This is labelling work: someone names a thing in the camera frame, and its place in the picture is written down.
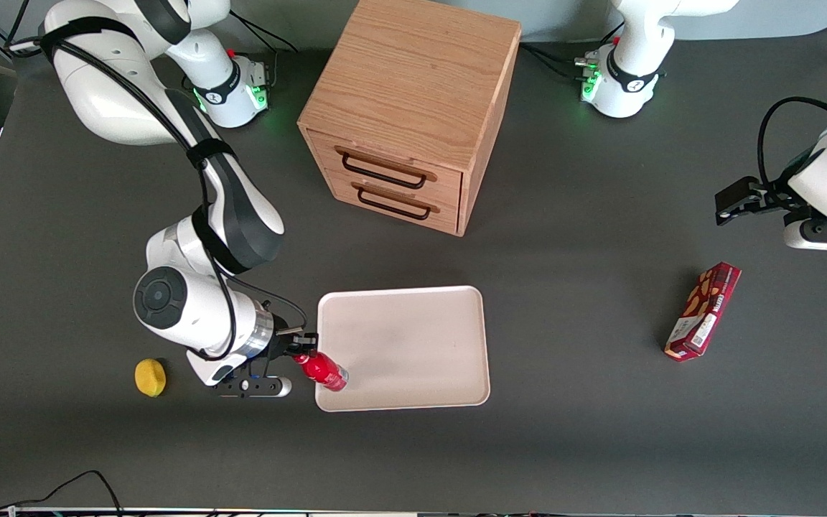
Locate red coke bottle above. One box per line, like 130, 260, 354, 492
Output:
294, 350, 350, 393

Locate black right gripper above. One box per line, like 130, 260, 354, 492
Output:
264, 315, 319, 361

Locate black right arm base cable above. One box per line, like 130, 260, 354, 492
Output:
229, 13, 300, 90

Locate white rectangular tray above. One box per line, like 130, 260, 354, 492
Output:
315, 286, 492, 413

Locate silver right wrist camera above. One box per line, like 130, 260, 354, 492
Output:
212, 358, 293, 399

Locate black arm base cable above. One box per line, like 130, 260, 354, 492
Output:
520, 25, 624, 81
229, 13, 300, 90

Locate red snack box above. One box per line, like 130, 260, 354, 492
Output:
664, 261, 742, 363

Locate small black drawer handle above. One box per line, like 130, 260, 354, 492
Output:
351, 182, 441, 221

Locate black cable at table edge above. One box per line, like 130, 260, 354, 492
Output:
0, 470, 124, 517

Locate large black drawer handle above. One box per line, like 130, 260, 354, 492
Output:
335, 146, 438, 190

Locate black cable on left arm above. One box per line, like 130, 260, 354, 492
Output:
757, 96, 827, 189

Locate yellow lemon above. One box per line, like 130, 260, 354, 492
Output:
134, 358, 167, 398

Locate wooden drawer cabinet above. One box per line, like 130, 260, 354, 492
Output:
297, 0, 523, 238

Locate black left arm base cable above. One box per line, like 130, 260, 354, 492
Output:
520, 25, 624, 81

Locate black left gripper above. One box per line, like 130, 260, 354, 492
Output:
715, 176, 813, 227

